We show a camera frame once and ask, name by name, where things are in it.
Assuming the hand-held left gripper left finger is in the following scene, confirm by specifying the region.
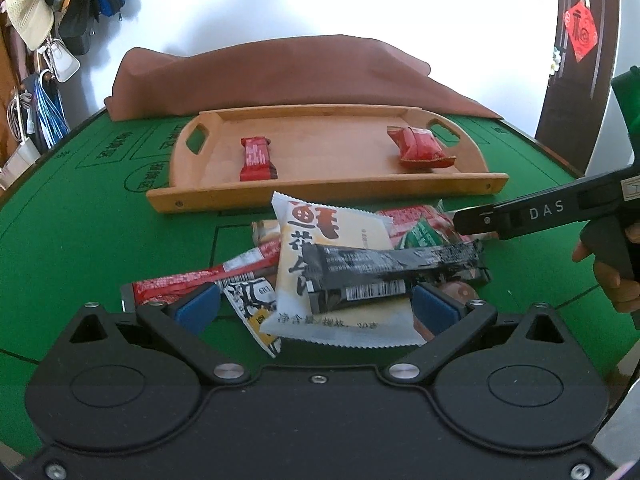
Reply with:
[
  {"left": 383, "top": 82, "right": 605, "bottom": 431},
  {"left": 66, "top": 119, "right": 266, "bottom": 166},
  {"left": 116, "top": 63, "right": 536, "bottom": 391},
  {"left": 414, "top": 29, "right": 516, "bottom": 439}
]
[{"left": 67, "top": 282, "right": 251, "bottom": 386}]

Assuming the brown round snack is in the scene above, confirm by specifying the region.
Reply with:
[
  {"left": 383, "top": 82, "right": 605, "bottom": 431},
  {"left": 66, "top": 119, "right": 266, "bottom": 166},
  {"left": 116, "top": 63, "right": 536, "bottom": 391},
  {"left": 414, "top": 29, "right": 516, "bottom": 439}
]
[{"left": 436, "top": 281, "right": 477, "bottom": 307}]

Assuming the red flat snack packet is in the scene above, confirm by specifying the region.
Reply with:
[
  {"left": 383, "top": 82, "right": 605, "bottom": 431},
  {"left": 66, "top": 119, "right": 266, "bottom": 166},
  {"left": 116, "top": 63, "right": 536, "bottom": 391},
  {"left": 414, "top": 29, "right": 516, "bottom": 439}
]
[{"left": 376, "top": 204, "right": 453, "bottom": 247}]

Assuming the long red stick packet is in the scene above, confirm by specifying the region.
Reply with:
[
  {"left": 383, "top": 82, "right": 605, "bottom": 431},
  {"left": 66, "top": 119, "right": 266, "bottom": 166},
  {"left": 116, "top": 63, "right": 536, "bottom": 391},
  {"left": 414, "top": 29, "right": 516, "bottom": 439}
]
[{"left": 120, "top": 239, "right": 282, "bottom": 312}]

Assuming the black stick packet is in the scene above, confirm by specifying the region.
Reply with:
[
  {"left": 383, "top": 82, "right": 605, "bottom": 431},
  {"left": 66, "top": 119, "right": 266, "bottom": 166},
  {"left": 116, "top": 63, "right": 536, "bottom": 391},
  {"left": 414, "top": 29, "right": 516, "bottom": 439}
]
[{"left": 301, "top": 239, "right": 493, "bottom": 315}]

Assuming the small red snack bar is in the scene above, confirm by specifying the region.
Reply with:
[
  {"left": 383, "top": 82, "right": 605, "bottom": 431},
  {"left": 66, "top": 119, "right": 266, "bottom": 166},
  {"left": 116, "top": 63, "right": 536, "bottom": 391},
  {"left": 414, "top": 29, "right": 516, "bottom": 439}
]
[{"left": 239, "top": 136, "right": 279, "bottom": 182}]

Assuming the wooden tray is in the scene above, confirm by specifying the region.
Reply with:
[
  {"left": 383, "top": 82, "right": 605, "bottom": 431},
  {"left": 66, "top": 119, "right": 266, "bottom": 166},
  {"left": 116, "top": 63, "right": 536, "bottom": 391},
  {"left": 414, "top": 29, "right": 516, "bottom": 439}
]
[{"left": 146, "top": 104, "right": 510, "bottom": 214}]

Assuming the blue striped bag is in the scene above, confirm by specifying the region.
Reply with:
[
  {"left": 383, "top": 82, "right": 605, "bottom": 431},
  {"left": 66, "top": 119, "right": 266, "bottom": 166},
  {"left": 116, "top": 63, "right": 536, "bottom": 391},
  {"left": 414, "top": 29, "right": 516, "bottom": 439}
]
[{"left": 32, "top": 74, "right": 71, "bottom": 148}]

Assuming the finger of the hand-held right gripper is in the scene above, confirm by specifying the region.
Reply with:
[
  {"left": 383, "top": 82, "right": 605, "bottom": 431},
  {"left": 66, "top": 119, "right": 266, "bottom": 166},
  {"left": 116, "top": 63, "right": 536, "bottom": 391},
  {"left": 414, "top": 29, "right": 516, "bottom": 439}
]
[{"left": 452, "top": 203, "right": 506, "bottom": 238}]

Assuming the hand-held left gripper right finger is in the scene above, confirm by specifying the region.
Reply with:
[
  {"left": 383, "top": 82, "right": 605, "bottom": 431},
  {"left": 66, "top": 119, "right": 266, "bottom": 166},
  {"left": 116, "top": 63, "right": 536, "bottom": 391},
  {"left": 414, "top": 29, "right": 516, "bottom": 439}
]
[{"left": 387, "top": 282, "right": 571, "bottom": 386}]

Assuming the white and orange snack packet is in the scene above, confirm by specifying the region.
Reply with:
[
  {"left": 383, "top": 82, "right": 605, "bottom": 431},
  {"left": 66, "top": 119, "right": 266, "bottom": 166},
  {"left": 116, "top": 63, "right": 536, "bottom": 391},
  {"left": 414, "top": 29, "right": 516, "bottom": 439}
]
[{"left": 259, "top": 191, "right": 428, "bottom": 350}]

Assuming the black and white patterned packet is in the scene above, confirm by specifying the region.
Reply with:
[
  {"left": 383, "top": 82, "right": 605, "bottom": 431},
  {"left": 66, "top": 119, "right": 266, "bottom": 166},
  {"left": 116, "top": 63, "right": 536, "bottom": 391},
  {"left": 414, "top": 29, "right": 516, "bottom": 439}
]
[{"left": 221, "top": 276, "right": 282, "bottom": 359}]

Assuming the person's right hand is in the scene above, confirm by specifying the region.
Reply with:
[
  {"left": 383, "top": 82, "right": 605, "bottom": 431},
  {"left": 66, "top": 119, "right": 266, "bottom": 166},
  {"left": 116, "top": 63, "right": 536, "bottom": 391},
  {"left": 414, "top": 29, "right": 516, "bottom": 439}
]
[{"left": 572, "top": 239, "right": 640, "bottom": 332}]

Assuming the beige sun hat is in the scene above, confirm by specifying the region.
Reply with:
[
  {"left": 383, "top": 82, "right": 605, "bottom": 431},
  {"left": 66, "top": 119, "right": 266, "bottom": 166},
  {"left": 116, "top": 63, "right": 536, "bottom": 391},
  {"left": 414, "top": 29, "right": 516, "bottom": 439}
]
[{"left": 4, "top": 0, "right": 55, "bottom": 52}]

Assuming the black hanging bag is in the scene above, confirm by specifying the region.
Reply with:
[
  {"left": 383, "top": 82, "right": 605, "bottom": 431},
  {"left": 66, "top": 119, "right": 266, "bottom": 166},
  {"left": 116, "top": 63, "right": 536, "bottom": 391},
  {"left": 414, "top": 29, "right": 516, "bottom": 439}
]
[{"left": 40, "top": 0, "right": 103, "bottom": 57}]

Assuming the red diamond door decoration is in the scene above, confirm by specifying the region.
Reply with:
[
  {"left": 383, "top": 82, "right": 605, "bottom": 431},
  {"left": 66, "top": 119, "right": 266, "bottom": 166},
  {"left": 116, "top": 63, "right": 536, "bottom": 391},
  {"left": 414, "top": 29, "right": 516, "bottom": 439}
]
[{"left": 563, "top": 0, "right": 601, "bottom": 64}]

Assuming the beige snack packet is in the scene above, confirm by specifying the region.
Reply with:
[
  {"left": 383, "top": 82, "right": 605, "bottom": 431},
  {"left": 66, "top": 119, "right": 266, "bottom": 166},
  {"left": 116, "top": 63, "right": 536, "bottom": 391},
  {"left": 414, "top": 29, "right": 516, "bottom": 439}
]
[{"left": 250, "top": 219, "right": 282, "bottom": 249}]

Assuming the green felt table mat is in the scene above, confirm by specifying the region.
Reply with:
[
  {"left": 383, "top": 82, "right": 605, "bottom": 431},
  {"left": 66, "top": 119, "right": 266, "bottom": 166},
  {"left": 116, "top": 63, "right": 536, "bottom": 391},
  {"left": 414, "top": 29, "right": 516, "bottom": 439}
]
[{"left": 0, "top": 110, "right": 636, "bottom": 461}]

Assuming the white paper bag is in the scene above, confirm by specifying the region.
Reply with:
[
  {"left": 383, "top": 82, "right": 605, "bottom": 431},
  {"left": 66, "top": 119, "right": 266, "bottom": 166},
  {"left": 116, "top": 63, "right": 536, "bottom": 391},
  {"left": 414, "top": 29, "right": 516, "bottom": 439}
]
[{"left": 0, "top": 137, "right": 42, "bottom": 191}]

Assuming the red pillow snack packet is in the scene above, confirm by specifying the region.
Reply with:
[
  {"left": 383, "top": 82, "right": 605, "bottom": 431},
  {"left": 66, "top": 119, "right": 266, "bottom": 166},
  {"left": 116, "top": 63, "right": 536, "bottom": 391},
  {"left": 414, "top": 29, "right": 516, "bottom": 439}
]
[{"left": 386, "top": 126, "right": 457, "bottom": 171}]

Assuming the brown cloth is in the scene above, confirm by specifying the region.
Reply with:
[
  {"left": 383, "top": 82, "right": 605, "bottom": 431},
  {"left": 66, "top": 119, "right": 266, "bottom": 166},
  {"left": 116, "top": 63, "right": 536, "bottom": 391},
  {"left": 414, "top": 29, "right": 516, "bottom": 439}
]
[{"left": 105, "top": 34, "right": 503, "bottom": 122}]

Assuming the green snack packet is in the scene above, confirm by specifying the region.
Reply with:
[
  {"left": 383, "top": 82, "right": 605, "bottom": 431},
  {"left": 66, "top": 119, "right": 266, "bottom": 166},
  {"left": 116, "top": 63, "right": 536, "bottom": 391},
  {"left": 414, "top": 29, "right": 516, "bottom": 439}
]
[{"left": 399, "top": 216, "right": 467, "bottom": 250}]

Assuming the dark brown door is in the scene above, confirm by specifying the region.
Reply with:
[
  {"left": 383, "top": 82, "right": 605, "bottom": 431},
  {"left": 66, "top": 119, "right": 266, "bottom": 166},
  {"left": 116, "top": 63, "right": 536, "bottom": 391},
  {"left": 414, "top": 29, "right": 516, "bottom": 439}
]
[{"left": 534, "top": 0, "right": 632, "bottom": 177}]

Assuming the white small purse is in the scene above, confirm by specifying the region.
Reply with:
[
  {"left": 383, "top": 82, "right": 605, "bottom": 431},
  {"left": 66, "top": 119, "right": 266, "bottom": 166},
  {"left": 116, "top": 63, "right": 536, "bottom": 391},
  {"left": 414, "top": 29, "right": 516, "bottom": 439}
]
[{"left": 37, "top": 37, "right": 81, "bottom": 84}]

